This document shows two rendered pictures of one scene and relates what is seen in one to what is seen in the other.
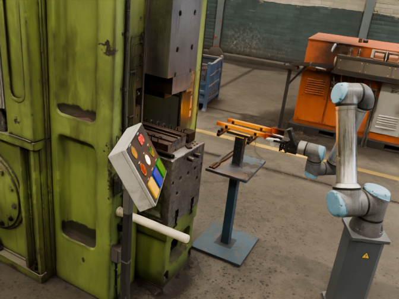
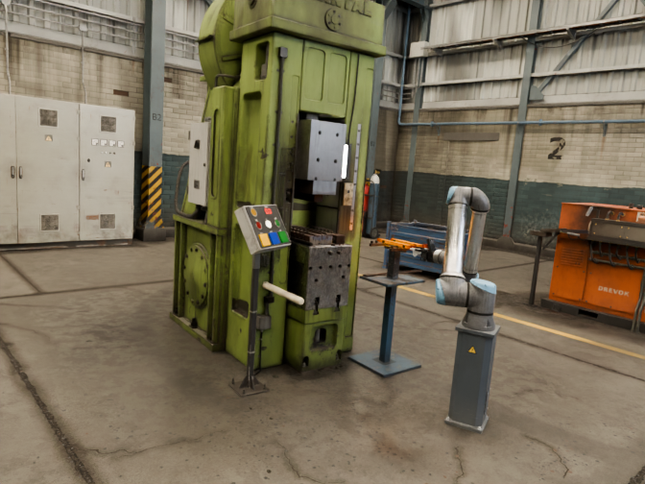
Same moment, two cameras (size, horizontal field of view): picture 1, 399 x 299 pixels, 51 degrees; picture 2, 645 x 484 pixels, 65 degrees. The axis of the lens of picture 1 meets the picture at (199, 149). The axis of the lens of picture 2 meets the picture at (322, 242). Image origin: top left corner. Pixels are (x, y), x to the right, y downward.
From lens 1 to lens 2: 1.77 m
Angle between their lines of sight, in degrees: 29
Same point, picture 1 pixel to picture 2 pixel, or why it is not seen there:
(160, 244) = (300, 326)
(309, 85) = (565, 255)
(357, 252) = (463, 345)
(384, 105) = not seen: outside the picture
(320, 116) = (580, 293)
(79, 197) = (245, 277)
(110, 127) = not seen: hidden behind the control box
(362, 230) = (467, 322)
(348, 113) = (455, 210)
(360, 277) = (470, 375)
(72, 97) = (247, 196)
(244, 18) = (540, 204)
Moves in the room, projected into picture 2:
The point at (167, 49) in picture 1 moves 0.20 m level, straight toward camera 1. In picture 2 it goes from (307, 157) to (295, 157)
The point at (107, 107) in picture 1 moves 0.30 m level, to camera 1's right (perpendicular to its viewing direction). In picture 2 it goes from (259, 196) to (298, 201)
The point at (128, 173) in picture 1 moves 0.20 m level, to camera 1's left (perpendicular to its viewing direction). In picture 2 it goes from (245, 224) to (218, 220)
